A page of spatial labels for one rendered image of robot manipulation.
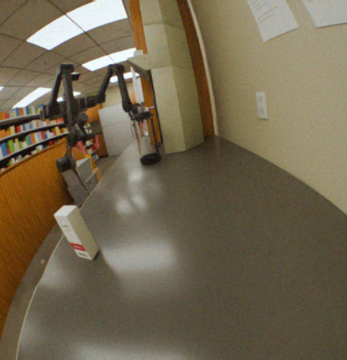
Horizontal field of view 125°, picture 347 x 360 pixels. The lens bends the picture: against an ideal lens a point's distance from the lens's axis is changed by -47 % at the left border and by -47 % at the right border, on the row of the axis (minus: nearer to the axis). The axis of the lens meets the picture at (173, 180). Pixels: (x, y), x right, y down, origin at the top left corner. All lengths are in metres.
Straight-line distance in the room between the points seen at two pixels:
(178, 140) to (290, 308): 0.84
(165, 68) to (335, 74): 0.75
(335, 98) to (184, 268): 0.51
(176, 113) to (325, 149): 0.69
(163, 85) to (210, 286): 0.83
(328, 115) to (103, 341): 0.63
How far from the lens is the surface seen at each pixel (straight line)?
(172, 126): 0.87
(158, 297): 0.25
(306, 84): 0.55
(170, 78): 0.88
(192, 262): 0.28
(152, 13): 1.09
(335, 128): 0.49
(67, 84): 1.10
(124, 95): 1.37
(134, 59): 0.93
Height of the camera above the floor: 1.16
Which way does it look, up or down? 24 degrees down
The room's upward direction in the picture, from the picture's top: 10 degrees counter-clockwise
